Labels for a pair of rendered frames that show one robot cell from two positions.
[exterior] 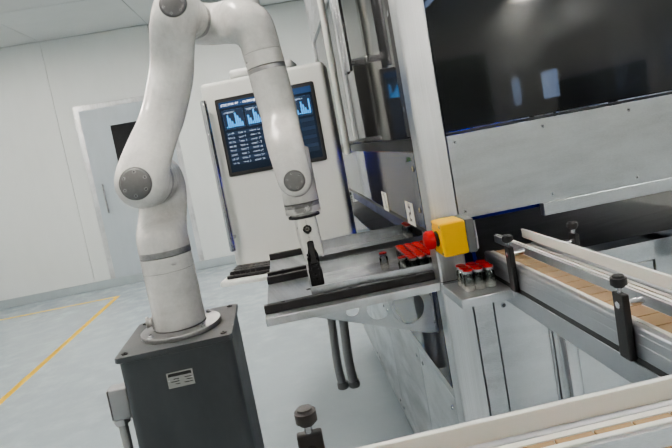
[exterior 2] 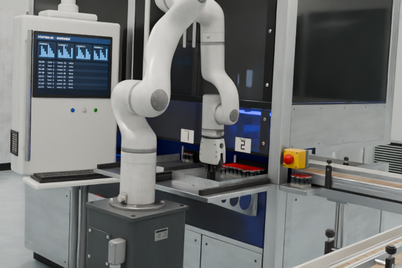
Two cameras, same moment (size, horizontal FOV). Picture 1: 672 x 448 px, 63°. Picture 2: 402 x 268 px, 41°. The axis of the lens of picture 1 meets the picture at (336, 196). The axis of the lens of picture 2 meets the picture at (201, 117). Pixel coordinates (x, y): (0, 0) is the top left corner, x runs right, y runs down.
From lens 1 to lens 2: 1.49 m
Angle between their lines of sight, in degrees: 41
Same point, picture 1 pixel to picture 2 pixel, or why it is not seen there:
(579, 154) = (329, 125)
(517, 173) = (310, 130)
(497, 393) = (286, 248)
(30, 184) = not seen: outside the picture
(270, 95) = (219, 61)
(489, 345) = (288, 221)
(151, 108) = (163, 51)
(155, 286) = (142, 171)
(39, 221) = not seen: outside the picture
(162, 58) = (177, 22)
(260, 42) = (221, 29)
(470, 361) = (281, 230)
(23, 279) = not seen: outside the picture
